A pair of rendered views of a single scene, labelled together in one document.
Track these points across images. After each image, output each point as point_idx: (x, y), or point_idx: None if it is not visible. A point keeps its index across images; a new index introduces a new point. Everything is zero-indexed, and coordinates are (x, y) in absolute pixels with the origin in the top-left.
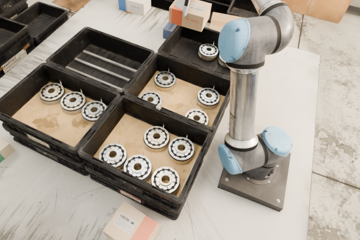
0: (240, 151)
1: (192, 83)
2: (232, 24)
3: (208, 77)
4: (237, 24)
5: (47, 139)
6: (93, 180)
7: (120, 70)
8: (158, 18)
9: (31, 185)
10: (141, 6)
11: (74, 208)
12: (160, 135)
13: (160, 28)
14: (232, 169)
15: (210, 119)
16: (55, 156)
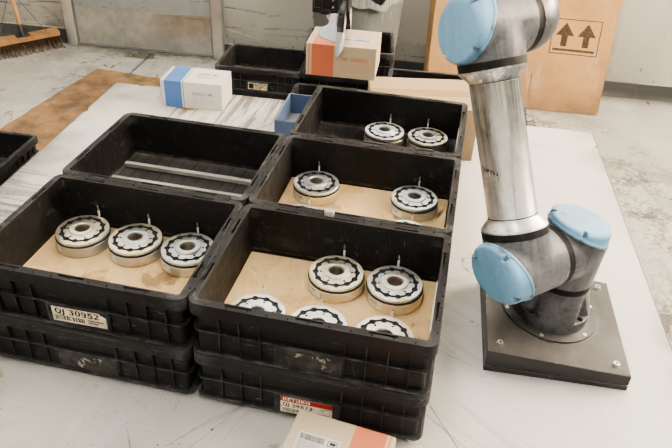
0: (523, 241)
1: (371, 188)
2: None
3: (405, 165)
4: None
5: (115, 289)
6: (207, 402)
7: (216, 185)
8: (254, 111)
9: (61, 434)
10: (216, 90)
11: None
12: (344, 268)
13: (264, 125)
14: (516, 282)
15: None
16: (116, 355)
